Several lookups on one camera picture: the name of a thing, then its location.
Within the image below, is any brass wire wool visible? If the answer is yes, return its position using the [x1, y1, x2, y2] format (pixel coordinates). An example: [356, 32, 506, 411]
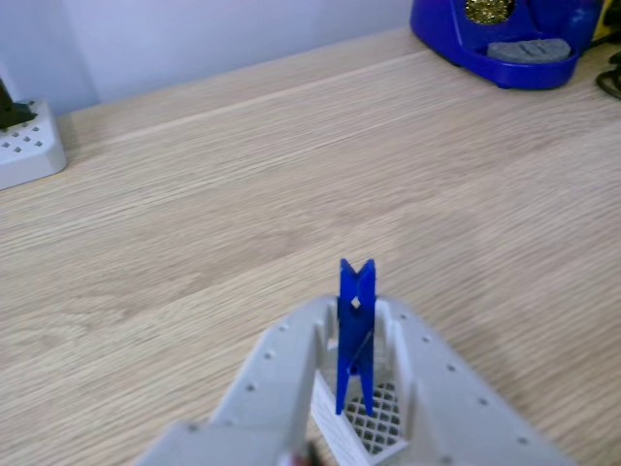
[464, 0, 516, 27]

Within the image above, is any yellow object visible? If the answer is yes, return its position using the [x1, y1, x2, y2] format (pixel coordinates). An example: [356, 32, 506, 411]
[591, 0, 621, 44]

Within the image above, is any small white mesh crate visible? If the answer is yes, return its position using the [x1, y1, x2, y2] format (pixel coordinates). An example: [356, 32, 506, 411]
[310, 334, 411, 466]

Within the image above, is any blue clothes peg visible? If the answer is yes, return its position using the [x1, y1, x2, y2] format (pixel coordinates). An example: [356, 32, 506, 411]
[335, 257, 378, 418]

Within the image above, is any blue soldering iron stand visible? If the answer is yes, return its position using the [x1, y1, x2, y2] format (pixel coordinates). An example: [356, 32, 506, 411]
[409, 0, 605, 91]

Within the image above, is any grey cleaning sponge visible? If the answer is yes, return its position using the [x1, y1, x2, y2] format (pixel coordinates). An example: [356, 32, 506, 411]
[485, 39, 573, 65]

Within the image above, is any white perforated base plate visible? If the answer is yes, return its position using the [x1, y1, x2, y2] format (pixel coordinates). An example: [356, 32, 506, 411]
[0, 98, 69, 192]

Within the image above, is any black coiled cable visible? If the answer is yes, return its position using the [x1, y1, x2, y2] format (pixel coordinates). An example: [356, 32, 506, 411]
[595, 47, 621, 102]

